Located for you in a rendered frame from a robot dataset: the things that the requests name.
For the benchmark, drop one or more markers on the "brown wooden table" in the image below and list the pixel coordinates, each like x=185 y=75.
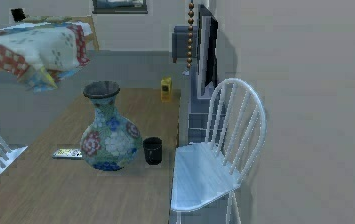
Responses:
x=85 y=186

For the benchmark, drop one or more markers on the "blue-grey armchair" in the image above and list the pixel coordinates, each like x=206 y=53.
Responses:
x=180 y=41

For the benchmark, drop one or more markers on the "black television set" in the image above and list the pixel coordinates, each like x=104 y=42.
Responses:
x=209 y=53

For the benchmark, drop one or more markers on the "small black box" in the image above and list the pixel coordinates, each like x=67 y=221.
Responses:
x=18 y=14

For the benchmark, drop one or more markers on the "brown beaded floor lamp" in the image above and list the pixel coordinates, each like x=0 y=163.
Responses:
x=190 y=33

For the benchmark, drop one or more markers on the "floral patterned vase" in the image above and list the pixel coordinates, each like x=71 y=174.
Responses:
x=110 y=133

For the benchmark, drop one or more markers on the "bed with patterned quilt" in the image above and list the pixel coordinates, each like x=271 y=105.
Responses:
x=41 y=46

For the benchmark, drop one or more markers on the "yellow box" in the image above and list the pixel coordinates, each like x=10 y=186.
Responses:
x=166 y=89

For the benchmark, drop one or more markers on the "grey remote control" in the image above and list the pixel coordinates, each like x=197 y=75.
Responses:
x=66 y=153

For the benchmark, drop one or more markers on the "blue-grey television stand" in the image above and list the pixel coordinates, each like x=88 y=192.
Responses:
x=198 y=116

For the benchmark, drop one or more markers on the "black mug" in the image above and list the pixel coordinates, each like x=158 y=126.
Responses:
x=152 y=150

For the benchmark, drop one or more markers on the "dark framed wall picture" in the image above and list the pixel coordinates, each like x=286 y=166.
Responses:
x=120 y=6

